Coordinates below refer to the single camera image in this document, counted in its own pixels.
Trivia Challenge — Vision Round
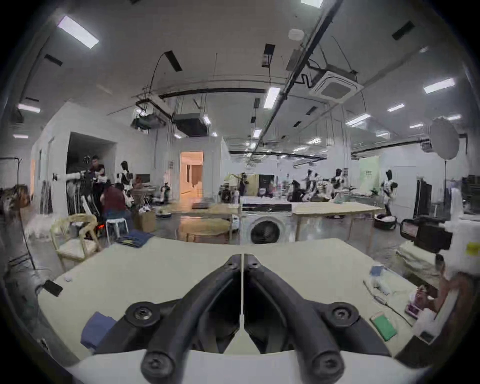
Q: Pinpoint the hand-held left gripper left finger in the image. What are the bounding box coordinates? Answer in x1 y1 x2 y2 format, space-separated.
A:
94 254 244 382

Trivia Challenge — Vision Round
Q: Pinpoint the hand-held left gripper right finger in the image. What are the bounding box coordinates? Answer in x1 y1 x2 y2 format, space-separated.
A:
244 254 393 382

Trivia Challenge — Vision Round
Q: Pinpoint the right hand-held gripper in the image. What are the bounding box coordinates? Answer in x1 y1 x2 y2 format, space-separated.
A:
400 187 480 276

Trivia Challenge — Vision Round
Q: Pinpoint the dark laundry basket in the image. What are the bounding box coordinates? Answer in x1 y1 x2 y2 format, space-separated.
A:
373 214 398 230

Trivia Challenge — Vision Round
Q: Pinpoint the green phone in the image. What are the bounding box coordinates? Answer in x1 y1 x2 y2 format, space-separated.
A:
370 312 398 342

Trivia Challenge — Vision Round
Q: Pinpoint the clear plastic bag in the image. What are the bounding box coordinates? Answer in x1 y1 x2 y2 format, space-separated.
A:
369 274 392 295

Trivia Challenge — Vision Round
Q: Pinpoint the folded dark blue garment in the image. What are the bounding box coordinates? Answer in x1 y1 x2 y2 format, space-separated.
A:
115 229 155 249

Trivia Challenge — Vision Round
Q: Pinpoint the black and white robot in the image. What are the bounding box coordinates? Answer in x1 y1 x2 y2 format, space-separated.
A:
116 160 133 196
327 168 349 201
379 169 399 217

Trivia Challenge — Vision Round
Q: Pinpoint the round low wooden table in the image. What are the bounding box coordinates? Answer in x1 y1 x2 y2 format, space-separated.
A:
185 218 232 244

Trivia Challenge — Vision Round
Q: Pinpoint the white washing machine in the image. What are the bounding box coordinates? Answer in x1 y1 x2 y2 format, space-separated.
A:
239 202 297 245

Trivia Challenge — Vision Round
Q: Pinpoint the studio lamp with white diffuser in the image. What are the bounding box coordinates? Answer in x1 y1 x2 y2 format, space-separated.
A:
428 116 461 220

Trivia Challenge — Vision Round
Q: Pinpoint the brown carton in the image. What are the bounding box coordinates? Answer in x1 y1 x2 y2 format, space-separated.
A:
134 211 157 233

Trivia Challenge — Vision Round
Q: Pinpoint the white stool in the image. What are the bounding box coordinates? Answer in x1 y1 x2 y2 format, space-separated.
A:
105 217 129 244

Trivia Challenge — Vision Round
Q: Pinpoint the long wooden table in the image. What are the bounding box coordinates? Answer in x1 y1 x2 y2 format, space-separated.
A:
292 201 385 254

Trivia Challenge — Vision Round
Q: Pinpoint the black phone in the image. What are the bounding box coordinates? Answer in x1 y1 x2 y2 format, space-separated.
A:
43 280 64 298

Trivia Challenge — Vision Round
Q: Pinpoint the pale wooden chair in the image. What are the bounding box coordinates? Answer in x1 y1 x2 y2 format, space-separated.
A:
50 214 103 272

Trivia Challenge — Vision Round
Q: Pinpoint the thin grey cable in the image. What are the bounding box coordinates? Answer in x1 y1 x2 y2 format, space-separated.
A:
363 280 413 326

